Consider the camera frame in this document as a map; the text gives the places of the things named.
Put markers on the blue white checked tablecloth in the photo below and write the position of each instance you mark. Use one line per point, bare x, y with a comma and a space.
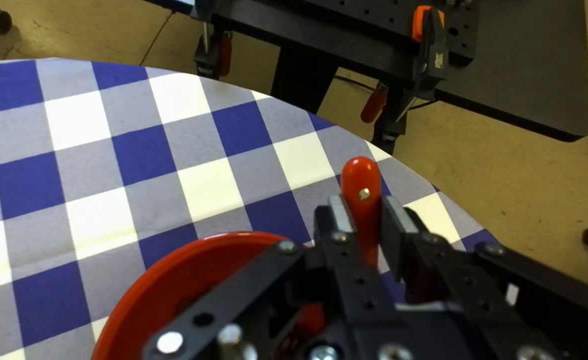
141, 152

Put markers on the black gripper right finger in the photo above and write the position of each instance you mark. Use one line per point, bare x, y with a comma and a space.
410, 252

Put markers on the orange black bar clamp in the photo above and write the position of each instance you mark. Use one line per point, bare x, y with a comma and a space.
428, 41

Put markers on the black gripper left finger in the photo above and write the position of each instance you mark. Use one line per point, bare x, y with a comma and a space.
336, 252

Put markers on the red plastic bowl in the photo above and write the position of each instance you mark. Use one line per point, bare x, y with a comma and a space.
174, 287

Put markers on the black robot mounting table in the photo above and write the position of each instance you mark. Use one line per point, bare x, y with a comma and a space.
521, 66

